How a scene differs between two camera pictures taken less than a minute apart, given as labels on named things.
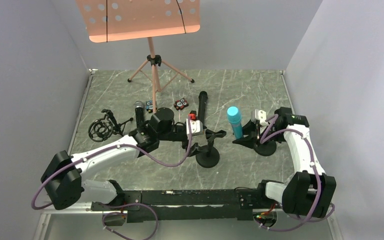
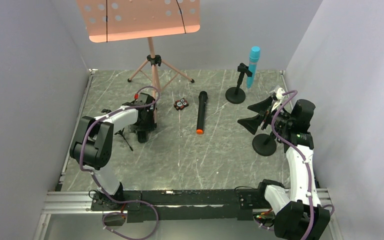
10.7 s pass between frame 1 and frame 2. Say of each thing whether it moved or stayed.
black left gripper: moved
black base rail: stayed
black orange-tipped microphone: stayed
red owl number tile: stayed
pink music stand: stayed
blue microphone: moved
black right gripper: moved
